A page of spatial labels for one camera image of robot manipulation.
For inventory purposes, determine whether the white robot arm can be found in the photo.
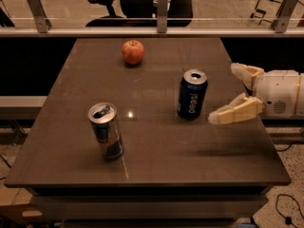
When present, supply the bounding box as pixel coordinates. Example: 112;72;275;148
208;63;304;124

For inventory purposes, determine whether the black cable on floor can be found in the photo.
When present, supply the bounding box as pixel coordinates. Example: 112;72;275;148
275;193;304;228

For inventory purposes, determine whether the red apple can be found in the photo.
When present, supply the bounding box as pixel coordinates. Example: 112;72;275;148
122;40;144;66

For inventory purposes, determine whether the left metal glass bracket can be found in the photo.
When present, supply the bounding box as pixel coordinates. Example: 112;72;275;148
27;0;52;33

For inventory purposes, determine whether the right metal glass bracket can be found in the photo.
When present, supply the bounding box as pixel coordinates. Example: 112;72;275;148
271;0;299;33

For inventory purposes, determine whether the silver red bull can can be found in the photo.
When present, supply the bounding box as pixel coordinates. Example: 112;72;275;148
87;103;124;160

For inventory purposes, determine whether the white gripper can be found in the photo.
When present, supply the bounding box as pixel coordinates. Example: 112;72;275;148
208;63;300;124

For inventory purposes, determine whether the grey table base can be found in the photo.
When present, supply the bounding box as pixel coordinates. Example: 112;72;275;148
30;195;268;228

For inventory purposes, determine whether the blue pepsi can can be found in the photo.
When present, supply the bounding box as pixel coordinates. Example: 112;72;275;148
178;68;208;120

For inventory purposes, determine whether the metal glass bracket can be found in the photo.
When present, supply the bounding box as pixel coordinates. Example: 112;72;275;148
27;0;52;33
271;0;299;33
157;0;168;33

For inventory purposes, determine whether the wooden cart in background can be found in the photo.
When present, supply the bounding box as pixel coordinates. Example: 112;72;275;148
250;0;291;26

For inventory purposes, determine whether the black office chair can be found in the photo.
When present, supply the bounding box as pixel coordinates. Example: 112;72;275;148
86;0;193;27

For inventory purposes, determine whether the middle metal glass bracket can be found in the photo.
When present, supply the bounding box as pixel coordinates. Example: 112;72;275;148
157;0;168;33

